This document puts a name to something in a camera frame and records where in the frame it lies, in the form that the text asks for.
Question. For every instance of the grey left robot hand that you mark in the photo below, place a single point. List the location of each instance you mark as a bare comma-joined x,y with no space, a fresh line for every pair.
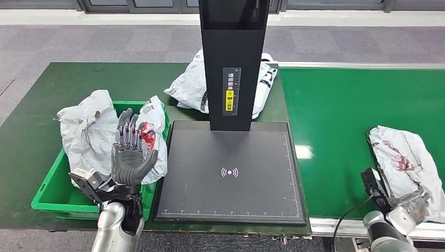
128,167

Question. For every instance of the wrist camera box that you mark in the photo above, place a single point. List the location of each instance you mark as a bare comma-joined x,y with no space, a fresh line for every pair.
88,177
370,181

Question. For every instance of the black inbound scanner machine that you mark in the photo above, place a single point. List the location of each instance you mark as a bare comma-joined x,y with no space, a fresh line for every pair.
243,194

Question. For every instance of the white parcel bag red streaks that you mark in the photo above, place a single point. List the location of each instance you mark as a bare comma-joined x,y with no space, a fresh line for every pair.
406,153

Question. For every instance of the green plastic bin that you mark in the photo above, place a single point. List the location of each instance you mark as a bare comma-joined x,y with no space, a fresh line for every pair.
55,198

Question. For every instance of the plain white parcel bag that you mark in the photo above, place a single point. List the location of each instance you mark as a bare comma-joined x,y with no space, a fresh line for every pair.
87,132

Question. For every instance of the white parcel bag red logo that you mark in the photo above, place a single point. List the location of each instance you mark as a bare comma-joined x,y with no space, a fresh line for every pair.
154,114

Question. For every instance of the white parcel bag black print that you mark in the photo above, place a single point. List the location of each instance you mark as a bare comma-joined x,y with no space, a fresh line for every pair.
187,87

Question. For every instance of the yellow black label sticker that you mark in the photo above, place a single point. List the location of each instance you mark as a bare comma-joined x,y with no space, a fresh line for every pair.
231,83

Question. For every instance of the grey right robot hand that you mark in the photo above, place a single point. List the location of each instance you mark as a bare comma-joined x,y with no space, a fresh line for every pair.
415,203

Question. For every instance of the green conveyor belt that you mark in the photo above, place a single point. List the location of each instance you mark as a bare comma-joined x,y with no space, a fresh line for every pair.
330,121

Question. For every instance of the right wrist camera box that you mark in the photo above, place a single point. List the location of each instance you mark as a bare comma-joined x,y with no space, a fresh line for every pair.
370,181

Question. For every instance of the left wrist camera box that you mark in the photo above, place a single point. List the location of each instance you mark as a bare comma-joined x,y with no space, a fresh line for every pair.
88,177

